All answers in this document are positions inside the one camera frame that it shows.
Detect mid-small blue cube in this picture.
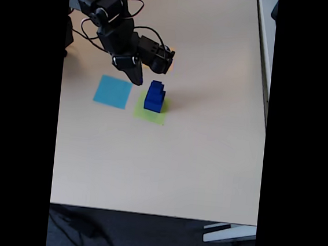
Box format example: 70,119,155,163
149,79,165,93

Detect medium blue cube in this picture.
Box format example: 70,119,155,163
144,86,167,105

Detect large blue cube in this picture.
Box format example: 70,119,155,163
142,95,167,114

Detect light blue paper square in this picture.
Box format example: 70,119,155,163
92,74,135,111

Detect orange paper square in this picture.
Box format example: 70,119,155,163
165,46,176,72

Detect green paper square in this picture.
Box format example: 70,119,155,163
131,89,172,127

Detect dark object on adjacent table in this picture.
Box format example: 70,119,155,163
270,0,279,21

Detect white table foot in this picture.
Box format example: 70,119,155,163
201,221,257,246

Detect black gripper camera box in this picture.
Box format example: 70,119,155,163
134,35,177,76

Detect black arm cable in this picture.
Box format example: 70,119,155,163
78,0,146,58

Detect black floor cable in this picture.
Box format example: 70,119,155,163
46,204,121,246

